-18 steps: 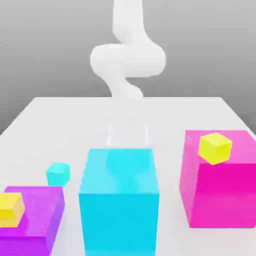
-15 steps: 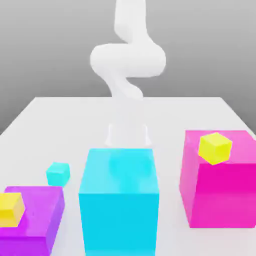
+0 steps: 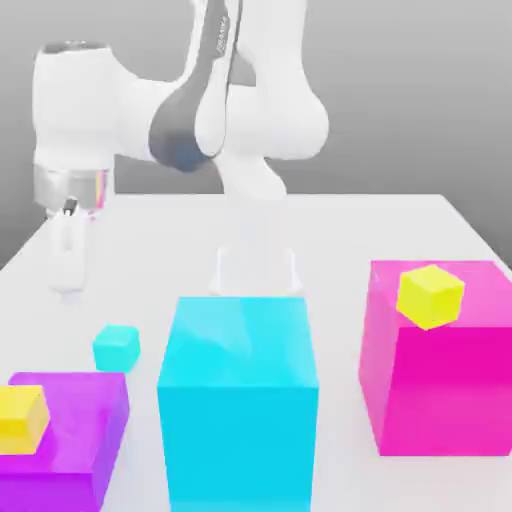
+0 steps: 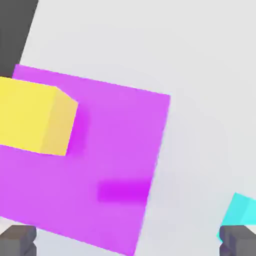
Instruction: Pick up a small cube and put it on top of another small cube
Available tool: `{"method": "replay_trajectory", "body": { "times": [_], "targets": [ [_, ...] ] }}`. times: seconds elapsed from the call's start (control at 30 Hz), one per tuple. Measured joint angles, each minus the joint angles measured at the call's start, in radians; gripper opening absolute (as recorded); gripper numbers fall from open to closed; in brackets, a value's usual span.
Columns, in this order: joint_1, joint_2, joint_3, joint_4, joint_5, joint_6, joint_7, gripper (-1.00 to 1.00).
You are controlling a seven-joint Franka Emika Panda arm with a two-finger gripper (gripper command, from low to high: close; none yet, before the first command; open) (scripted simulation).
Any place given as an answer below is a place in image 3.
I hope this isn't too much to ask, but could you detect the large cyan box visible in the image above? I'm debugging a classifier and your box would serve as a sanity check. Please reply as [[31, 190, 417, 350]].
[[156, 296, 320, 512]]

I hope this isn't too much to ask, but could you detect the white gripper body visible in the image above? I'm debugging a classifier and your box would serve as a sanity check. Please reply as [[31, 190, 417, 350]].
[[49, 208, 88, 296]]

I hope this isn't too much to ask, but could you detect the large purple box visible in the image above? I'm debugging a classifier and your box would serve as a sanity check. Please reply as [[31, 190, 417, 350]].
[[0, 371, 131, 512]]

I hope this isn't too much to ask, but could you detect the large magenta box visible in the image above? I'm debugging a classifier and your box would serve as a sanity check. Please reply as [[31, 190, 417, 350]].
[[357, 259, 512, 458]]

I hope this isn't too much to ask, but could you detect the small yellow cube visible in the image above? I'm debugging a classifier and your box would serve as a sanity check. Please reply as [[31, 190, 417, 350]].
[[0, 384, 51, 456], [396, 263, 466, 332]]

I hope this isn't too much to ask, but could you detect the small cyan cube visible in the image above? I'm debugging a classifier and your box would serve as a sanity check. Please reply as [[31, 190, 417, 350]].
[[92, 324, 142, 374]]

